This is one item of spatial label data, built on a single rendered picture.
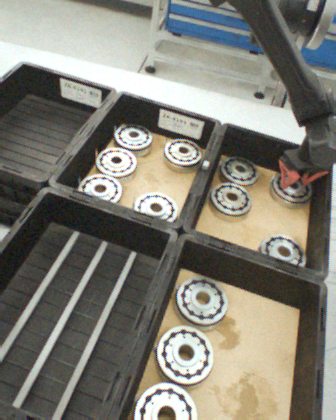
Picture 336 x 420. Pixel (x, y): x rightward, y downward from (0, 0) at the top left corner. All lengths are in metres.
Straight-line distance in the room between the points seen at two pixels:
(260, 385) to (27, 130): 0.84
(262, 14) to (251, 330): 0.57
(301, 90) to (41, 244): 0.62
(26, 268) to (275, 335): 0.52
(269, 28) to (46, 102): 0.75
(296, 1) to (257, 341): 0.88
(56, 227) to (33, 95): 0.51
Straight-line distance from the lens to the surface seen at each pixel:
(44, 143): 1.11
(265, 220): 1.00
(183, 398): 0.73
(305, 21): 1.24
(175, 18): 2.87
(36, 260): 0.87
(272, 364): 0.82
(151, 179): 1.02
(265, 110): 1.61
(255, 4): 0.69
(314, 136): 0.88
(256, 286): 0.85
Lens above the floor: 1.55
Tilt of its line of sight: 48 degrees down
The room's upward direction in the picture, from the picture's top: 11 degrees clockwise
